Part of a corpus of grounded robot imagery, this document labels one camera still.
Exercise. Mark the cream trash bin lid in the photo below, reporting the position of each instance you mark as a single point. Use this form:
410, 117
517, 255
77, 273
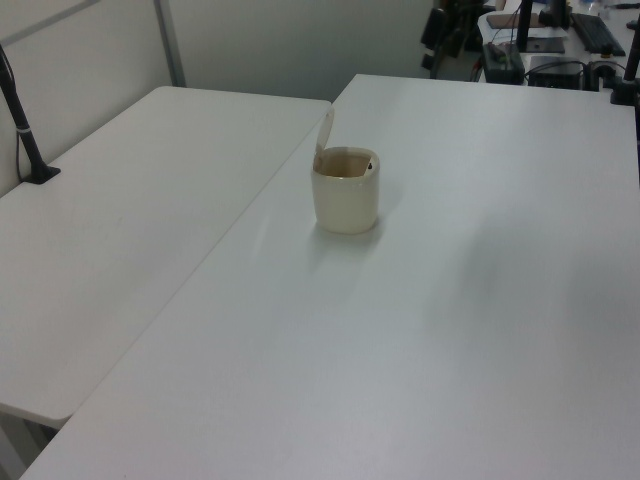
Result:
324, 135

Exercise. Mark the black office chair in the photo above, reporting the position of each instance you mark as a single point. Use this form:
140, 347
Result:
434, 30

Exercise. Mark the black clamp stand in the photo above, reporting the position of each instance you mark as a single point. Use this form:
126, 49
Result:
631, 60

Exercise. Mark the black power box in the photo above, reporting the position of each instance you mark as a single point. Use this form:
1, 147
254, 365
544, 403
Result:
502, 67

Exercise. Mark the black keyboard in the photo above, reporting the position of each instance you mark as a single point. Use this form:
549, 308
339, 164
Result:
597, 34

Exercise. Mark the brown desk pad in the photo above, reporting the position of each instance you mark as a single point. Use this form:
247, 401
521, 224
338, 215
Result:
502, 21

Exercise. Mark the black electronics case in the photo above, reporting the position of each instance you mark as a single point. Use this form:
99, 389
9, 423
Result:
555, 70

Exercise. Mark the cream plastic trash bin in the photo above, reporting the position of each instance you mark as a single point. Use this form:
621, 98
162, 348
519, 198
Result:
345, 207

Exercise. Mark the black monitor stand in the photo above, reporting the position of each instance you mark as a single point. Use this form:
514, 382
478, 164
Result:
524, 25

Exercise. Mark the black camera stand pole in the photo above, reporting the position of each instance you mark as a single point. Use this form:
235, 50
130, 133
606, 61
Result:
26, 142

